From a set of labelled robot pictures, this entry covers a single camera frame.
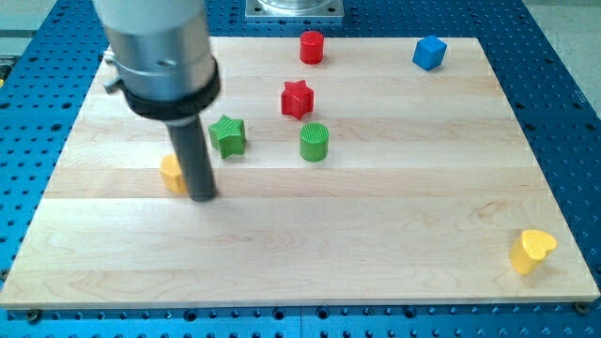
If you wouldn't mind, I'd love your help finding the blue cube block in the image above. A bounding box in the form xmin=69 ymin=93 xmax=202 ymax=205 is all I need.
xmin=412 ymin=36 xmax=447 ymax=71

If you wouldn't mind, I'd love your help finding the red star block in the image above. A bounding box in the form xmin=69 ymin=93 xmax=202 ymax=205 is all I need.
xmin=281 ymin=80 xmax=315 ymax=120

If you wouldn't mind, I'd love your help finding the blue perforated table plate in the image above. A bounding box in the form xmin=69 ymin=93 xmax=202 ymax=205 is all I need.
xmin=1 ymin=1 xmax=600 ymax=337

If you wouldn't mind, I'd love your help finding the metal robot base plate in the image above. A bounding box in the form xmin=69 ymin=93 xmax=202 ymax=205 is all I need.
xmin=245 ymin=0 xmax=345 ymax=19

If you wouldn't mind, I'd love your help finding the yellow hexagon block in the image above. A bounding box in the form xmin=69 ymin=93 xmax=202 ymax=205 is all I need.
xmin=159 ymin=153 xmax=187 ymax=194

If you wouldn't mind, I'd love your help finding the wooden board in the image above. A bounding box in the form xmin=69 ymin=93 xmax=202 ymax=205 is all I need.
xmin=1 ymin=38 xmax=599 ymax=310

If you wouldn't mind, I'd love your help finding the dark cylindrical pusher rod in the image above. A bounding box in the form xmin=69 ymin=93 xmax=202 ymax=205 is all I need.
xmin=166 ymin=115 xmax=216 ymax=202

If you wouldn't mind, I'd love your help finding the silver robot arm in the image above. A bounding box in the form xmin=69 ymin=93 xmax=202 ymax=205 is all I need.
xmin=93 ymin=0 xmax=221 ymax=202

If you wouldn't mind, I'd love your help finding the yellow heart block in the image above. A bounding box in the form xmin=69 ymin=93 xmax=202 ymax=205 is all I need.
xmin=508 ymin=229 xmax=558 ymax=275

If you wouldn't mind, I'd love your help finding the red cylinder block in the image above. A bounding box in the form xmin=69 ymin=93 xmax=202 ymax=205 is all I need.
xmin=300 ymin=31 xmax=325 ymax=65

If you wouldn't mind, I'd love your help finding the green star block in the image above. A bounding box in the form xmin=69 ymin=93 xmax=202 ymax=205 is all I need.
xmin=208 ymin=115 xmax=246 ymax=159

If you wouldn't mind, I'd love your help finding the green cylinder block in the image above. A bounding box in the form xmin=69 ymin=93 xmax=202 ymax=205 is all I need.
xmin=300 ymin=122 xmax=330 ymax=161

